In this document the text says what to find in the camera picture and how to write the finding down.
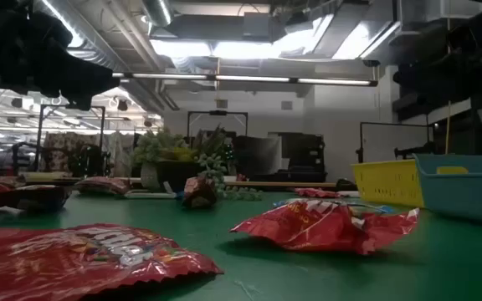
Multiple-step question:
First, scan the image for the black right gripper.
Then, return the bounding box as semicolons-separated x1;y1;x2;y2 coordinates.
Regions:
392;28;482;101

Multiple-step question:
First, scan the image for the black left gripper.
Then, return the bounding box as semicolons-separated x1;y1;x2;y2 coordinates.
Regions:
14;11;121;110

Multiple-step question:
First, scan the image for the patterned fabric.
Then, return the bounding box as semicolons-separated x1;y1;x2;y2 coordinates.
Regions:
41;131;100;173

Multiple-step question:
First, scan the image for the round succulent in white pot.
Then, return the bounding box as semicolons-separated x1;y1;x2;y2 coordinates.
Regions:
131;128;192;192

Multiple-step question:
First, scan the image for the whiteboard on black stand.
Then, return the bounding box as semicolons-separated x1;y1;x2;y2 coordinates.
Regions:
356;121;431;164

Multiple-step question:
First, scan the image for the trailing succulent in dark pot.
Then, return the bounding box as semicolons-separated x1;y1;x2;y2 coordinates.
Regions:
156;124;264;202

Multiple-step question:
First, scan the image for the yellow slotted plastic basket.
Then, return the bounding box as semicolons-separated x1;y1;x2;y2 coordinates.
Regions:
351;159;469;209

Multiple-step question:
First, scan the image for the light blue plastic bin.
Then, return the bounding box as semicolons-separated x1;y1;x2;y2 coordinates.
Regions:
413;153;482;227

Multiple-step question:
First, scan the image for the long white light bar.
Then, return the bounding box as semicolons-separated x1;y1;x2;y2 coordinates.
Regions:
110;71;379;88

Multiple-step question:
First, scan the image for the yellow hanging cable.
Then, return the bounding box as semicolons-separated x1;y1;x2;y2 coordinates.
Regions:
444;99;452;155

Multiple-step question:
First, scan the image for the round silver air duct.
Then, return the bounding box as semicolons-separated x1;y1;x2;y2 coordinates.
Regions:
140;0;174;27

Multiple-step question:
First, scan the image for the black frame stand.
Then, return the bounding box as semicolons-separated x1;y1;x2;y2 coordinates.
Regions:
186;110;249;139

